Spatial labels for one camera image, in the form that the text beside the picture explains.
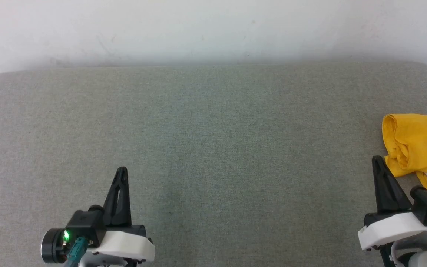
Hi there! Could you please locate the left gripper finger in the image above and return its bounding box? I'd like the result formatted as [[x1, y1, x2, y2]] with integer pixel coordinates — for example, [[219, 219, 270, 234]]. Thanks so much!
[[102, 167, 132, 228]]

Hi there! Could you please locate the yellow t-shirt with white print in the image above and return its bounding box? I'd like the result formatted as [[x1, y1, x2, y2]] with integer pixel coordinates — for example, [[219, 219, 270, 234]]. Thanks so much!
[[382, 114, 427, 195]]

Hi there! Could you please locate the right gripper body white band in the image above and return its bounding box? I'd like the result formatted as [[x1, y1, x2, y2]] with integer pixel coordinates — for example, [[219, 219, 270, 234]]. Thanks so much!
[[358, 212, 427, 251]]

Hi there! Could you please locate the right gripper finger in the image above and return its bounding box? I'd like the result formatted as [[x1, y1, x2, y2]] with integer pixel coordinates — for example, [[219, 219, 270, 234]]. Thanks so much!
[[371, 155, 413, 214]]

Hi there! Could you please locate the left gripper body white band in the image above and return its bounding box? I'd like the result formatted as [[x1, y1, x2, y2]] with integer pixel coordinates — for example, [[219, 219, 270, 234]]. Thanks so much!
[[87, 224, 155, 262]]

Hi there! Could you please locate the grey fabric sofa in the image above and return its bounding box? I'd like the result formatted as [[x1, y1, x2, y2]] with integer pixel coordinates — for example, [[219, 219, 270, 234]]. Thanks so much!
[[0, 61, 427, 267]]

